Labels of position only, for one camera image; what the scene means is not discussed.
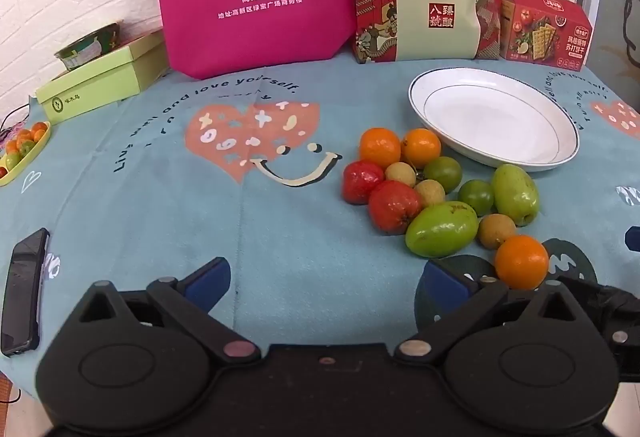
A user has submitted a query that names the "green paper bowl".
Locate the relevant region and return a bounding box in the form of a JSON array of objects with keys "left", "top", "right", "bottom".
[{"left": 54, "top": 21, "right": 124, "bottom": 72}]

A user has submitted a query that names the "yellow tray of fruit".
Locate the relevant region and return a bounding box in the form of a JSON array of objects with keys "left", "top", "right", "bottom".
[{"left": 0, "top": 120, "right": 52, "bottom": 188}]

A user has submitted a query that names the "green jujube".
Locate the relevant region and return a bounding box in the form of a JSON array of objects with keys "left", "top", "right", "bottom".
[
  {"left": 405, "top": 201, "right": 479, "bottom": 259},
  {"left": 491, "top": 164, "right": 541, "bottom": 227}
]

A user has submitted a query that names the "blue printed tablecloth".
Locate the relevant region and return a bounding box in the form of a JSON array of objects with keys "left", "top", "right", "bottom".
[{"left": 0, "top": 52, "right": 640, "bottom": 398}]

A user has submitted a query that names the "light green box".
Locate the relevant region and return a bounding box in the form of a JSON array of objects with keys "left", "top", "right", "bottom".
[{"left": 35, "top": 31, "right": 168, "bottom": 125}]

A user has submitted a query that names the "red wax apple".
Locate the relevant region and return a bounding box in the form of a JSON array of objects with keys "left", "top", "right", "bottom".
[
  {"left": 342, "top": 160, "right": 386, "bottom": 205},
  {"left": 368, "top": 180, "right": 423, "bottom": 234}
]

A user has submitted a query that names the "black cable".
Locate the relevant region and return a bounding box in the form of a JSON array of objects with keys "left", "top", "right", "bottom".
[{"left": 0, "top": 103, "right": 32, "bottom": 140}]

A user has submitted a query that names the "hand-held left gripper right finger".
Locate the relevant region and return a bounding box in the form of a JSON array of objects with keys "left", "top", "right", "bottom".
[{"left": 395, "top": 258, "right": 601, "bottom": 363}]

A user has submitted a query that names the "white plate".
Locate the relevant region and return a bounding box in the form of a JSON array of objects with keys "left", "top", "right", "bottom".
[{"left": 408, "top": 68, "right": 581, "bottom": 172}]

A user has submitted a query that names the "black smartphone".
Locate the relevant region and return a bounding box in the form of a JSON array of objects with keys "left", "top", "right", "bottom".
[{"left": 0, "top": 228, "right": 51, "bottom": 358}]

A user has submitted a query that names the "pile of small fruits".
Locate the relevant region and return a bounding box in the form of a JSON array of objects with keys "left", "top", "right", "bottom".
[{"left": 0, "top": 124, "right": 48, "bottom": 180}]

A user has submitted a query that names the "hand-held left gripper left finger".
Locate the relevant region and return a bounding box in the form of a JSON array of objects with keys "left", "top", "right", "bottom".
[{"left": 75, "top": 257, "right": 263, "bottom": 363}]

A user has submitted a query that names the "red cracker box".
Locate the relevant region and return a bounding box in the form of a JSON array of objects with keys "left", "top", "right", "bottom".
[{"left": 500, "top": 0, "right": 594, "bottom": 70}]

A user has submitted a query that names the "green tangerine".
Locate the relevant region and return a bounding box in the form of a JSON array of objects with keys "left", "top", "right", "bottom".
[
  {"left": 424, "top": 156, "right": 463, "bottom": 194},
  {"left": 457, "top": 179, "right": 496, "bottom": 216}
]

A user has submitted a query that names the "longan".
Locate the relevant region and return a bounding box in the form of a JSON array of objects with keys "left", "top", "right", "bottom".
[
  {"left": 414, "top": 179, "right": 446, "bottom": 208},
  {"left": 477, "top": 213, "right": 517, "bottom": 250},
  {"left": 384, "top": 162, "right": 417, "bottom": 188}
]

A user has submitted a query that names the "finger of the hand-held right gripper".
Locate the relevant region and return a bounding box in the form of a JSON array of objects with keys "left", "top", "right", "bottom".
[{"left": 570, "top": 278, "right": 640, "bottom": 384}]

